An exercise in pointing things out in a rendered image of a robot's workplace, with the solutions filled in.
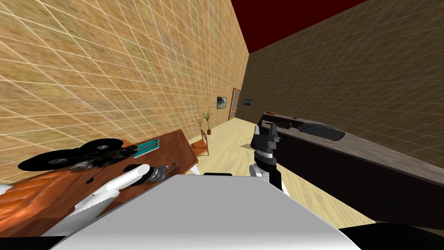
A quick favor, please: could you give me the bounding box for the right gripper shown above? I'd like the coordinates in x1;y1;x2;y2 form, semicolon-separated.
250;123;281;154

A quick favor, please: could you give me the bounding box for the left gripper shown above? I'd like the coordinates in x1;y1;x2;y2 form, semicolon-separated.
148;164;180;184

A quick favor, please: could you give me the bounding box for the teal book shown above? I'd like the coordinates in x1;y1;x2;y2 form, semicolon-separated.
133;138;160;158

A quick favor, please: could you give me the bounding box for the brown wooden table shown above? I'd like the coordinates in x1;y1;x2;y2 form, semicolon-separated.
0;129;199;238

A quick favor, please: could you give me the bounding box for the orange framed glass door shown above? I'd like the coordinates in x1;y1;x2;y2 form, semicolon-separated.
228;87;242;122

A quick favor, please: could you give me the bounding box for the brown wooden chair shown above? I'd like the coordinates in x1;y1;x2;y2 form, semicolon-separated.
189;129;210;157

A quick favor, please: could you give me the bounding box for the dark grey oval object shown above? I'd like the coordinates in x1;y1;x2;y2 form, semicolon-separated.
297;123;346;141

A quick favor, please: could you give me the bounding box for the green potted plant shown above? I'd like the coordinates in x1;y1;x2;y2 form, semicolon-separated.
202;110;213;136

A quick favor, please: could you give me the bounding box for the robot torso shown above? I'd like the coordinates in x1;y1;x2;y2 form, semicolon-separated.
51;172;352;250

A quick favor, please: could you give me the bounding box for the bare twig plant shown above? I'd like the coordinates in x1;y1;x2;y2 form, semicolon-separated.
190;116;205;131

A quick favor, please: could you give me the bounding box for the dark long cabinet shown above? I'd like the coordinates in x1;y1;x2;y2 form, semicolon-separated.
257;111;444;230

